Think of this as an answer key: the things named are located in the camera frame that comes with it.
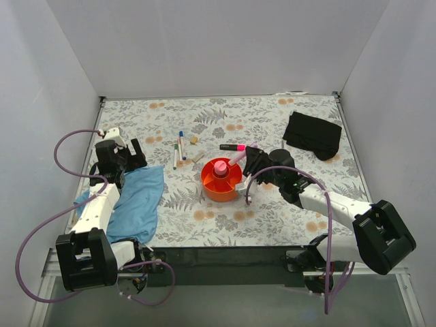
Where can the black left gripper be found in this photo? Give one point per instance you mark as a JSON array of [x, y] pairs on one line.
[[129, 157]]

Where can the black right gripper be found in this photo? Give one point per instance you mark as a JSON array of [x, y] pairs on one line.
[[258, 163]]

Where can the light purple marker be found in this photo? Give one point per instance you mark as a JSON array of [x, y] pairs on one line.
[[241, 154]]

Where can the pink capped glue bottle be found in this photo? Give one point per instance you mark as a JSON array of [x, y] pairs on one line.
[[220, 169]]

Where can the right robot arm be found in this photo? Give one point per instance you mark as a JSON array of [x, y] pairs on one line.
[[380, 239]]

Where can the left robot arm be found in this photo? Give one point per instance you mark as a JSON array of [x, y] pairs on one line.
[[86, 257]]

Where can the green capped marker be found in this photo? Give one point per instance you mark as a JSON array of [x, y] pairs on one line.
[[176, 157]]

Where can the orange capped marker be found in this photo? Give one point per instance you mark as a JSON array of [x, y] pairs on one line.
[[180, 155]]

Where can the orange round divided organizer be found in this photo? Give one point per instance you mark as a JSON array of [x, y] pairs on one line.
[[221, 189]]

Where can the blue capped marker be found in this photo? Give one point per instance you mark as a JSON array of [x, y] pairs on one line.
[[183, 147]]

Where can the light blue cloth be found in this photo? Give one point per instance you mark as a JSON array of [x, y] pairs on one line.
[[135, 213]]

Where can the small tan eraser block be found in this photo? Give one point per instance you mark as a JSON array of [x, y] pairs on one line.
[[194, 140]]

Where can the black folded cloth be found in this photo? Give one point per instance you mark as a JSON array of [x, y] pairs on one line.
[[313, 134]]

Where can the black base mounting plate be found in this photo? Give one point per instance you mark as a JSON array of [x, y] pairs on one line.
[[291, 266]]

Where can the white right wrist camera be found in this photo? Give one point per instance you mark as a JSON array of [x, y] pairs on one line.
[[241, 188]]

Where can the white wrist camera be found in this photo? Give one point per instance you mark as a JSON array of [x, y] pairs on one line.
[[113, 133], [241, 188]]

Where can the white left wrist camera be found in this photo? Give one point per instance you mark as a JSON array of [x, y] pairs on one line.
[[113, 133]]

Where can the aluminium front rail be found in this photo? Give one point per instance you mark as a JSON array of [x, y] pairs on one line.
[[220, 257]]

